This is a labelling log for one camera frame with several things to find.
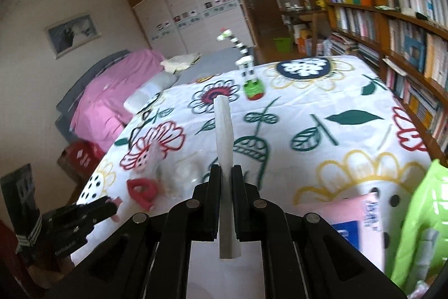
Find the green plastic container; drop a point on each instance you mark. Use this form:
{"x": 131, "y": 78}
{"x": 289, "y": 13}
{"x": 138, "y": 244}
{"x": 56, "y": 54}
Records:
{"x": 420, "y": 208}

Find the red cardboard box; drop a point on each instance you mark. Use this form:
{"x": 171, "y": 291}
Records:
{"x": 78, "y": 155}

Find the floral printed bed sheet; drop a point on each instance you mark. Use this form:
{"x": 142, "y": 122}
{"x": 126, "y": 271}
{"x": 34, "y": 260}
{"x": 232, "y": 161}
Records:
{"x": 315, "y": 131}

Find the grey cloth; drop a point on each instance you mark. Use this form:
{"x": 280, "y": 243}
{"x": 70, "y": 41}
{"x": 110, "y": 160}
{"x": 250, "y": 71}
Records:
{"x": 428, "y": 250}

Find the green waste bin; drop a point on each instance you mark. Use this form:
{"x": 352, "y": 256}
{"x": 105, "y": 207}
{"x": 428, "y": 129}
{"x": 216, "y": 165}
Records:
{"x": 282, "y": 45}

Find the white dotted pillow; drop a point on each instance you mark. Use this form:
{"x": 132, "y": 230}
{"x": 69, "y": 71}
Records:
{"x": 147, "y": 92}

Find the crumpled clear plastic bag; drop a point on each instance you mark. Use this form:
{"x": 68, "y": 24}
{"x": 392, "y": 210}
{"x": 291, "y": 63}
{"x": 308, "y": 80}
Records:
{"x": 185, "y": 176}

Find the yellow mug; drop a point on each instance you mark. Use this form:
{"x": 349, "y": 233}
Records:
{"x": 320, "y": 3}

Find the person's left hand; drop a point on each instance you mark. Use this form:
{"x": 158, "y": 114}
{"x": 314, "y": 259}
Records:
{"x": 52, "y": 272}

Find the folded cream cloth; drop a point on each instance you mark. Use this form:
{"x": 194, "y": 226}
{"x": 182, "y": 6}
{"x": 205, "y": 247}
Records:
{"x": 180, "y": 62}

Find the wooden bookshelf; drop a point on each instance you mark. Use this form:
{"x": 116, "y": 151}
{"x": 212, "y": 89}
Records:
{"x": 385, "y": 13}

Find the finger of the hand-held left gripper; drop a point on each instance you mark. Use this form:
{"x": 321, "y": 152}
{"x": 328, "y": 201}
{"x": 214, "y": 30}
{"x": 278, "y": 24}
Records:
{"x": 101, "y": 204}
{"x": 103, "y": 218}

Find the pink blanket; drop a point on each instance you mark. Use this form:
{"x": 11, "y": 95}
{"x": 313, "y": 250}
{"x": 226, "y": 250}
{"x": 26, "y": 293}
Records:
{"x": 112, "y": 92}

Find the grey bed headboard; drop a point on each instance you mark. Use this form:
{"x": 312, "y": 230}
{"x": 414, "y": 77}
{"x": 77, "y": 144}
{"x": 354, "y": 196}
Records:
{"x": 75, "y": 92}

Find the striped giraffe toy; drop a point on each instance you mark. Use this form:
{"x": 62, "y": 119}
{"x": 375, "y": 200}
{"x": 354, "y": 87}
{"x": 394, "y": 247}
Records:
{"x": 250, "y": 74}

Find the framed wall photo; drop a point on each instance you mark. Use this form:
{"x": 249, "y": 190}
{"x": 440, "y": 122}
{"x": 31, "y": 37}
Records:
{"x": 71, "y": 34}

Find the dark wooden door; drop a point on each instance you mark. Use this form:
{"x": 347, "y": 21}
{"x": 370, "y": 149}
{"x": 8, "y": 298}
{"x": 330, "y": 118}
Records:
{"x": 253, "y": 4}

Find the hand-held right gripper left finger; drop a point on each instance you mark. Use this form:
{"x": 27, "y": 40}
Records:
{"x": 215, "y": 208}

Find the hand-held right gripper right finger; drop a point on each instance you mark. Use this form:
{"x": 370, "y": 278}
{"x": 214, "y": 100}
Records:
{"x": 238, "y": 208}

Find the wooden desk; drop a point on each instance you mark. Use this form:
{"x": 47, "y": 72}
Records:
{"x": 304, "y": 13}

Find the pink foam piece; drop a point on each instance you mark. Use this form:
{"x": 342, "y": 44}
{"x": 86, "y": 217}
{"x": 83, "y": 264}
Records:
{"x": 116, "y": 202}

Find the blue and white tissue pack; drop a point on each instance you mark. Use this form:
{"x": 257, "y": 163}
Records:
{"x": 350, "y": 229}

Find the rows of books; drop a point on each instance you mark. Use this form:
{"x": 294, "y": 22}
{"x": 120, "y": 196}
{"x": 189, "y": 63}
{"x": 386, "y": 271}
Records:
{"x": 413, "y": 39}

